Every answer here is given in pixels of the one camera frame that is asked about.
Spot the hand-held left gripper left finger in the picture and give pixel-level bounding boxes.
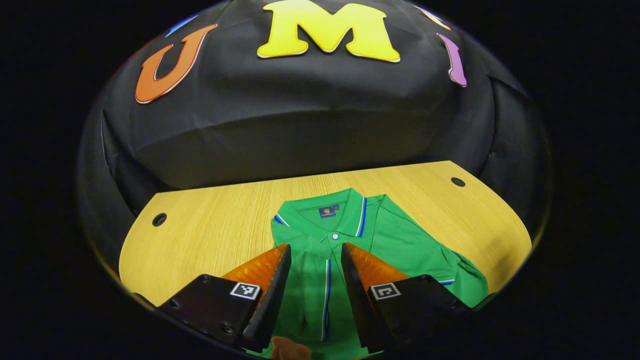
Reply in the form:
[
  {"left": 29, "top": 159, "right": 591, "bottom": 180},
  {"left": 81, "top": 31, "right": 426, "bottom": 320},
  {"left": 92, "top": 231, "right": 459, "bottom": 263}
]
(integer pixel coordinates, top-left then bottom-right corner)
[{"left": 156, "top": 243, "right": 292, "bottom": 354}]

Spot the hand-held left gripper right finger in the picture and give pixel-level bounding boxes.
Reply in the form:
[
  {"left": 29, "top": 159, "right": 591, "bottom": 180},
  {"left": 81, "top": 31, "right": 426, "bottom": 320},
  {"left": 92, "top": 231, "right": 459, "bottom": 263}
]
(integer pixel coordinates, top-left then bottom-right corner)
[{"left": 341, "top": 242, "right": 473, "bottom": 355}]

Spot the green T-shirt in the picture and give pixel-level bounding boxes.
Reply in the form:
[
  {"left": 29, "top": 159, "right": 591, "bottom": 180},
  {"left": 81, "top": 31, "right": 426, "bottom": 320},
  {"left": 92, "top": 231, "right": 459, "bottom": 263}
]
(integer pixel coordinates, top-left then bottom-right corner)
[{"left": 247, "top": 188, "right": 489, "bottom": 360}]

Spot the black backdrop cloth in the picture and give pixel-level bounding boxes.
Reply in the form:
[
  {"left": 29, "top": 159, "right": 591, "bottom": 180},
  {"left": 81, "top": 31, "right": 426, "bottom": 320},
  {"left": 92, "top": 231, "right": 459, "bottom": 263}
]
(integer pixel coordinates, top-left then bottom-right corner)
[{"left": 77, "top": 0, "right": 553, "bottom": 251}]

